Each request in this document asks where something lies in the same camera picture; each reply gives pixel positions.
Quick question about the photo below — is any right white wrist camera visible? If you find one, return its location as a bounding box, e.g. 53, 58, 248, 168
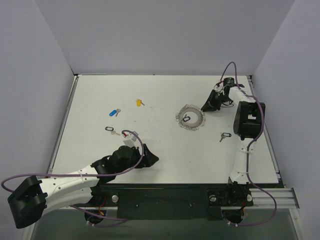
213, 82, 223, 92

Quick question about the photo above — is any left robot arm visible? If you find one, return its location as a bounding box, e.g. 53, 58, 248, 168
8, 144, 159, 229

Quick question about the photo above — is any blue tag key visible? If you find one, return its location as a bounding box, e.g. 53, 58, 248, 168
109, 108, 121, 117

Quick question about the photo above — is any metal key organizer disc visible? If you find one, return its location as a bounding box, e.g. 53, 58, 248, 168
175, 104, 206, 131

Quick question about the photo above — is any yellow tag key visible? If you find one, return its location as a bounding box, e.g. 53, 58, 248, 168
135, 99, 145, 107

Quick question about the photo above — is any aluminium frame rail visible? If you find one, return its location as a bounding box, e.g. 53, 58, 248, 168
250, 188, 300, 209

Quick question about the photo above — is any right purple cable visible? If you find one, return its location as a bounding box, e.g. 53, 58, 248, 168
219, 61, 278, 227

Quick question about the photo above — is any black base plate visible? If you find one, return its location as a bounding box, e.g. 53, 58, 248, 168
86, 182, 253, 221

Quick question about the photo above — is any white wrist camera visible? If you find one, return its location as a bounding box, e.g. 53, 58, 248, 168
213, 82, 223, 92
121, 131, 139, 148

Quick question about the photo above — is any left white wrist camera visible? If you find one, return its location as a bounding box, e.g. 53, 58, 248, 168
121, 131, 139, 148

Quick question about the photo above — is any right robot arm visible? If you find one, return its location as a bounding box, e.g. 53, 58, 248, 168
201, 77, 266, 196

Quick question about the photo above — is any black tag key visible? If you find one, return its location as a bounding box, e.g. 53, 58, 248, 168
219, 132, 232, 143
182, 114, 191, 122
105, 126, 120, 136

